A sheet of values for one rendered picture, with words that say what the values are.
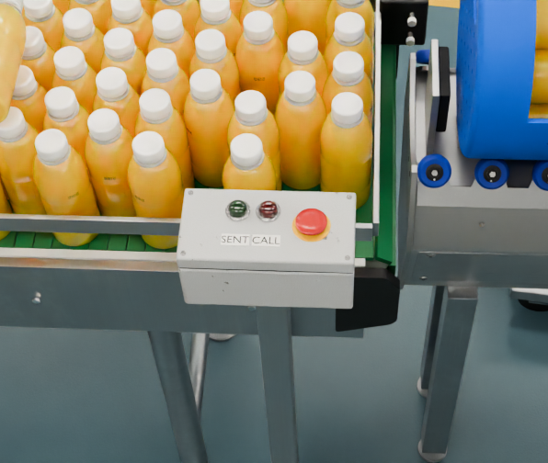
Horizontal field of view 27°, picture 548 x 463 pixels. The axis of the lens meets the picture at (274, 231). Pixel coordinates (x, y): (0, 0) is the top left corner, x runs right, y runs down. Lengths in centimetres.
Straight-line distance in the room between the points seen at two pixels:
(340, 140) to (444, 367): 68
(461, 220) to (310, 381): 93
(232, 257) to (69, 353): 128
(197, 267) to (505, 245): 49
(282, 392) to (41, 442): 92
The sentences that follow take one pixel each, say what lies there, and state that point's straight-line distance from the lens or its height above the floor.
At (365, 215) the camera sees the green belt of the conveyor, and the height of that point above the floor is 90.
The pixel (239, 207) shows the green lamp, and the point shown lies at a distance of 131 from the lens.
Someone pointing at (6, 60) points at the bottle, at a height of 114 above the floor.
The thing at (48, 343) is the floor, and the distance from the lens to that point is 255.
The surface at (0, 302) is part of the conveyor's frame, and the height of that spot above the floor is 80.
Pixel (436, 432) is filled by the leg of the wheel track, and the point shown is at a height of 14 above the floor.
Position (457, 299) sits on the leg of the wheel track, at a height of 63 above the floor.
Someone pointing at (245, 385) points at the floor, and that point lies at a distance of 244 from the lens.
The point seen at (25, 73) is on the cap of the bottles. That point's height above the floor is 109.
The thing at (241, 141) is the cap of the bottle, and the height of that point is 109.
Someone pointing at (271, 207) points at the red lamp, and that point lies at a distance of 131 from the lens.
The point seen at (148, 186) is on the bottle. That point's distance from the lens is 143.
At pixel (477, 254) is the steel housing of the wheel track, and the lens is 164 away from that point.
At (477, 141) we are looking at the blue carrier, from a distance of 143.
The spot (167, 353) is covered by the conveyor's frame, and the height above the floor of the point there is 66.
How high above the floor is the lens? 218
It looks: 55 degrees down
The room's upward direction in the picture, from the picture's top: 4 degrees counter-clockwise
